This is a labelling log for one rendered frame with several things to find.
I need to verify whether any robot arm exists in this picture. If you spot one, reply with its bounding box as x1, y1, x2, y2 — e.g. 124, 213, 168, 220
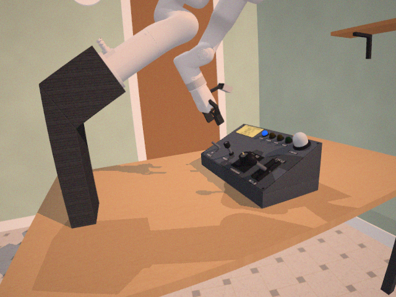
97, 0, 263, 91

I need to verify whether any dark grey control console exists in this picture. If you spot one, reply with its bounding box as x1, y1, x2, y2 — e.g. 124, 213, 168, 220
201, 124, 322, 209

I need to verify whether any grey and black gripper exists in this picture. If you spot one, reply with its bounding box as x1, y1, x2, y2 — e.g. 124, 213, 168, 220
189, 83, 225, 126

